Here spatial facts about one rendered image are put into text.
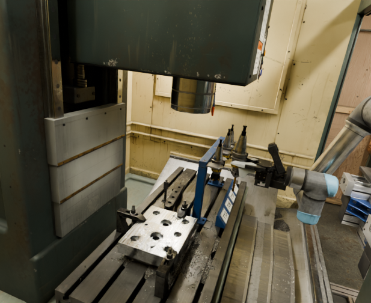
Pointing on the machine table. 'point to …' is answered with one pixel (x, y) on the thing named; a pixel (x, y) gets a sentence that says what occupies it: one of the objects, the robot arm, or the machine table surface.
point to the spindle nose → (192, 95)
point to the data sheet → (264, 20)
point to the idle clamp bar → (174, 197)
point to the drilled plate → (148, 255)
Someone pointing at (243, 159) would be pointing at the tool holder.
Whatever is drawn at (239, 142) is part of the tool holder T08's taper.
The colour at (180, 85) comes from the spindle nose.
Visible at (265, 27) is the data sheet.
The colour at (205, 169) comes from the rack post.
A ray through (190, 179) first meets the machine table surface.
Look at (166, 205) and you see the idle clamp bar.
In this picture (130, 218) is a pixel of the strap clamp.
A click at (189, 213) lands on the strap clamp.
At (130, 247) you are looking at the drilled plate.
